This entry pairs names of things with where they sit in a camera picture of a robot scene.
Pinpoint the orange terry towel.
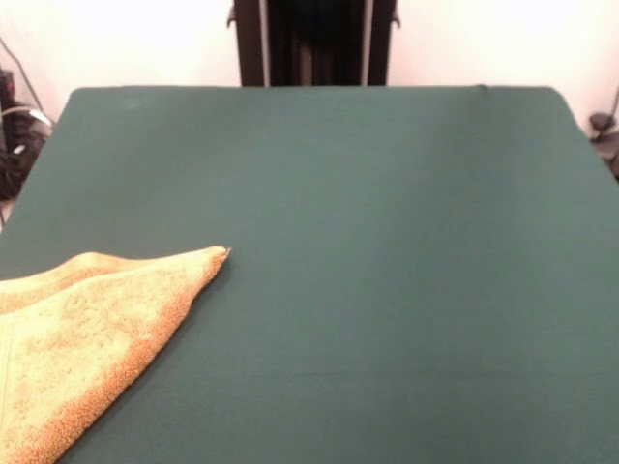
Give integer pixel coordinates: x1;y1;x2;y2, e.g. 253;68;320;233
0;245;232;464

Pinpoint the dark green table cloth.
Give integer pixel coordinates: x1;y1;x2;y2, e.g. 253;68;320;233
0;85;619;464

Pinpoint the black equipment base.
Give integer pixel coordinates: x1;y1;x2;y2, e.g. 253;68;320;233
599;139;619;184

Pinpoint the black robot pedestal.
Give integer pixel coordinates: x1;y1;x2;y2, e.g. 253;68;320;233
226;0;402;88

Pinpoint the black cable bundle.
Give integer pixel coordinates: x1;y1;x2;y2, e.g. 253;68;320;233
0;96;55;202

